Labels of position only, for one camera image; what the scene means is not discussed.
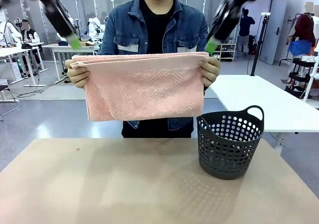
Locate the pink towel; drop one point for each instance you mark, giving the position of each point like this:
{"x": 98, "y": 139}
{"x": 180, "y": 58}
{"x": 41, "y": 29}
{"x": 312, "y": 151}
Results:
{"x": 144, "y": 89}

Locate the person's left gloved hand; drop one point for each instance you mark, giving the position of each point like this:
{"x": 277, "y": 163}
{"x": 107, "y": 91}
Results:
{"x": 210, "y": 71}

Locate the person's right gloved hand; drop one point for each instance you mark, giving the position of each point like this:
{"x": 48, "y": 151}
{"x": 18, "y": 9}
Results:
{"x": 77, "y": 76}

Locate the person in blue top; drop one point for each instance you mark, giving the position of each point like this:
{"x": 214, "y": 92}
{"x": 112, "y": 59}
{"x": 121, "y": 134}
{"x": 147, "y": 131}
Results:
{"x": 245, "y": 27}

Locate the dark blue cap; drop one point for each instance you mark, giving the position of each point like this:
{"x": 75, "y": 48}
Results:
{"x": 62, "y": 43}

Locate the white shoe rack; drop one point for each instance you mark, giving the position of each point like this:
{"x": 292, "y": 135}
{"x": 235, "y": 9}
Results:
{"x": 225, "y": 52}

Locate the white desk with caps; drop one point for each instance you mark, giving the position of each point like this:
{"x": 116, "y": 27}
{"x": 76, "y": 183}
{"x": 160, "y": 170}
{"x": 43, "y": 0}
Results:
{"x": 62, "y": 48}

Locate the small cardboard box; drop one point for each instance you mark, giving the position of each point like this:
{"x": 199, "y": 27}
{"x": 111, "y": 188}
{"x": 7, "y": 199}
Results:
{"x": 86, "y": 43}

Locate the seated person in varsity jacket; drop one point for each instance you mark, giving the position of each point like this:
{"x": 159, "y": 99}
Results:
{"x": 31, "y": 39}

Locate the white desk with monitor stand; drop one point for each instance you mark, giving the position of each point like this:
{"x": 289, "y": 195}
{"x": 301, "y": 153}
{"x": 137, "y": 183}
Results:
{"x": 22, "y": 51}

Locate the white door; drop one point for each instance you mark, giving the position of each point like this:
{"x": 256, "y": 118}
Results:
{"x": 274, "y": 30}

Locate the person in denim jacket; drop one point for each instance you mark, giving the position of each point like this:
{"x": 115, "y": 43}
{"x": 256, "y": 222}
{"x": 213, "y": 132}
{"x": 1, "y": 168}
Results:
{"x": 157, "y": 27}

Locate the blue cloth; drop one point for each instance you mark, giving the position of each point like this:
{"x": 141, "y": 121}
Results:
{"x": 299, "y": 47}

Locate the dark red hanging garment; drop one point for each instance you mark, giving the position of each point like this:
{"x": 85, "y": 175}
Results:
{"x": 304, "y": 30}

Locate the large white table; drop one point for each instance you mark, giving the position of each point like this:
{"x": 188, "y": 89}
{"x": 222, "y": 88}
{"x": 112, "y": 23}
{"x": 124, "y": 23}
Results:
{"x": 259, "y": 102}

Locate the black trolley cart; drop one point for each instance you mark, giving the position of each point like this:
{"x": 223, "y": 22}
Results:
{"x": 299, "y": 74}

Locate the dark grey perforated basket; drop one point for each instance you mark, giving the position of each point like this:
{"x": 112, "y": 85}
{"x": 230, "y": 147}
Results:
{"x": 229, "y": 154}

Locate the black camera pole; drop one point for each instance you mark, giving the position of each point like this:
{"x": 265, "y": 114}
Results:
{"x": 255, "y": 57}

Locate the white metal frame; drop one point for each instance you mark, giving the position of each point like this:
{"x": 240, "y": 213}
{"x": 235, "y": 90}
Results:
{"x": 311, "y": 79}

